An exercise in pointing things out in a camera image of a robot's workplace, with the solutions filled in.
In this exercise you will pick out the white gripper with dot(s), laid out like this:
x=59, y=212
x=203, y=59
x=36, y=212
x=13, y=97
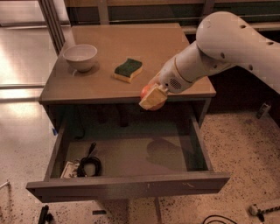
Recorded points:
x=170, y=76

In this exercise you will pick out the red apple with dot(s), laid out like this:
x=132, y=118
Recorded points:
x=145, y=91

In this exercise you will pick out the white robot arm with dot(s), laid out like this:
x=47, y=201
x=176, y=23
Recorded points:
x=223, y=40

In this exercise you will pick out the grey cabinet counter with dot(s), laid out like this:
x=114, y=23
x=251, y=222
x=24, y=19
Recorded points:
x=153, y=44

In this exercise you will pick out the open grey top drawer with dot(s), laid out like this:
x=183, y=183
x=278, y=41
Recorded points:
x=156, y=155

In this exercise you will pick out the green yellow sponge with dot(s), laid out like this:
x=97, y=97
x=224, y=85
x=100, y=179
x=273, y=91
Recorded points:
x=128, y=70

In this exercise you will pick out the white ceramic bowl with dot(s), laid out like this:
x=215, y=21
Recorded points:
x=80, y=57

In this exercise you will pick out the small grey floor object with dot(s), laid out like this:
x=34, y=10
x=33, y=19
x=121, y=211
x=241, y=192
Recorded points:
x=264, y=109

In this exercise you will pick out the white patterned card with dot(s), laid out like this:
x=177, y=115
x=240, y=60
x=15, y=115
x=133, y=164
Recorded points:
x=70, y=170

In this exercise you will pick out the metal window railing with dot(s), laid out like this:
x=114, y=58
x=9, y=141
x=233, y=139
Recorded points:
x=264, y=13

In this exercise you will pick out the white power strip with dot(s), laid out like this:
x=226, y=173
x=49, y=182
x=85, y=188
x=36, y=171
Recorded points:
x=260, y=209

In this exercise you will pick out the black object on floor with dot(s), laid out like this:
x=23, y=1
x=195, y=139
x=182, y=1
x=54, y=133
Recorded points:
x=45, y=216

